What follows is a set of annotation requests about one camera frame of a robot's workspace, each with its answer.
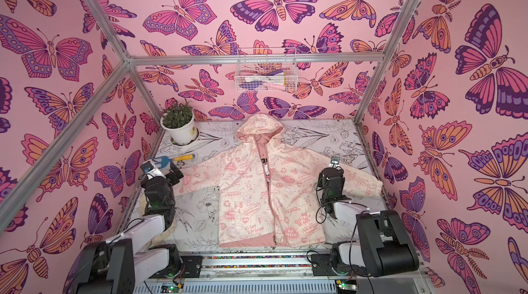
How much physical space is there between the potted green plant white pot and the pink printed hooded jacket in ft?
0.70

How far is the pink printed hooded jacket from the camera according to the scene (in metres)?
0.81

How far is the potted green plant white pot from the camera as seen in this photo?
102 cm
